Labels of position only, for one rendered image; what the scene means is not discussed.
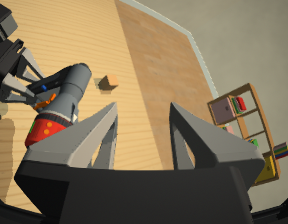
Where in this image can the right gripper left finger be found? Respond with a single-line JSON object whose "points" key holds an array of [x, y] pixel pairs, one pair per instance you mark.
{"points": [[75, 145]]}

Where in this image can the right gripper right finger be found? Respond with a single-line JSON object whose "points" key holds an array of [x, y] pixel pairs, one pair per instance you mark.
{"points": [[212, 147]]}

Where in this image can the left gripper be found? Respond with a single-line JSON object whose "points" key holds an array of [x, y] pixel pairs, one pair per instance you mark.
{"points": [[17, 63]]}

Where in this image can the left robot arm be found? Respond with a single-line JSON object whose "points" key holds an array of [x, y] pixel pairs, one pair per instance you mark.
{"points": [[7, 26]]}

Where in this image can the small brown block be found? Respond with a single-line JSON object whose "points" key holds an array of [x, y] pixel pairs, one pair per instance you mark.
{"points": [[109, 82]]}

